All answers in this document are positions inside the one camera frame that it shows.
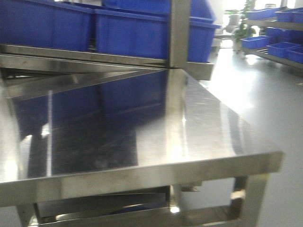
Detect stainless steel shelf rack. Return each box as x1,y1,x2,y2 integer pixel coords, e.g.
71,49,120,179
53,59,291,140
0,0,215,81

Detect blue plastic bin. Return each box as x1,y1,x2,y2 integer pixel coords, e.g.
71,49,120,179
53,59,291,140
0,0,94,51
95,9,169,59
100,0,219,62

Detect middle blue plastic bin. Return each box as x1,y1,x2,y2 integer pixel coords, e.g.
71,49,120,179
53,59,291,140
95,9,169,59

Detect right blue plastic bin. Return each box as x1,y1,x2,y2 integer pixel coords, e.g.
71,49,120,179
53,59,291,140
100,0,219,62

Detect potted green plant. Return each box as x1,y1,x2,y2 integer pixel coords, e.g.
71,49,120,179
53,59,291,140
225,0,256,54

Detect left blue plastic bin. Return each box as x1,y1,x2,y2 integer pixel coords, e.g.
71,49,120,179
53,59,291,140
0,0,94,51

